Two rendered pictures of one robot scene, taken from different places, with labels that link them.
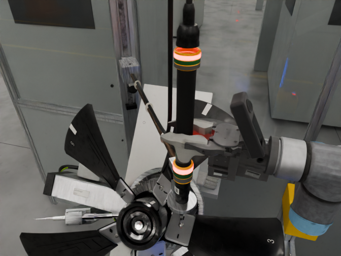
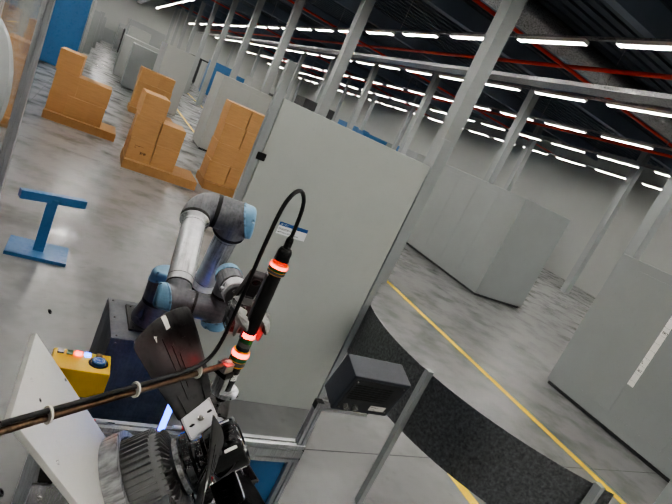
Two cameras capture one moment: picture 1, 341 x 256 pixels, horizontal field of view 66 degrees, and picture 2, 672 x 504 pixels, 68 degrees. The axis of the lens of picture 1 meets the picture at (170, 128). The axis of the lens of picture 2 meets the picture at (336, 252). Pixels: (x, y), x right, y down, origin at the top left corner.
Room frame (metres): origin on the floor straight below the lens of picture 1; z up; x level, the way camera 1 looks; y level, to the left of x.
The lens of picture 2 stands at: (1.14, 0.82, 1.99)
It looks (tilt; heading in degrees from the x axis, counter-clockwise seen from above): 13 degrees down; 224
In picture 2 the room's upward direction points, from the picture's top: 25 degrees clockwise
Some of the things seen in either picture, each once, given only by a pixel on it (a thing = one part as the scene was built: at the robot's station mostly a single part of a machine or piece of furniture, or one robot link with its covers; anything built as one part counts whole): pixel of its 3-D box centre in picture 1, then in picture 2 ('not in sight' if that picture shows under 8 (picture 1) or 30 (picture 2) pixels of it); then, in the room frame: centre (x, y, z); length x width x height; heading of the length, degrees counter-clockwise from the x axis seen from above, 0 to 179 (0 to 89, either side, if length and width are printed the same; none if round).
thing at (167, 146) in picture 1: (148, 107); (132, 392); (0.70, 0.07, 1.37); 0.54 x 0.01 x 0.01; 18
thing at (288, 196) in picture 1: (300, 211); (77, 375); (0.59, -0.46, 1.02); 0.16 x 0.10 x 0.11; 163
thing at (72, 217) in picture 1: (75, 217); not in sight; (0.52, 0.30, 1.08); 0.07 x 0.04 x 0.06; 83
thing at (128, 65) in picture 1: (129, 70); not in sight; (1.01, 0.17, 1.38); 0.10 x 0.07 x 0.08; 18
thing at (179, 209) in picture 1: (180, 185); (228, 376); (0.42, -0.02, 1.33); 0.09 x 0.07 x 0.10; 18
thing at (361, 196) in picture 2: not in sight; (305, 263); (-1.02, -1.47, 1.10); 1.21 x 0.05 x 2.20; 163
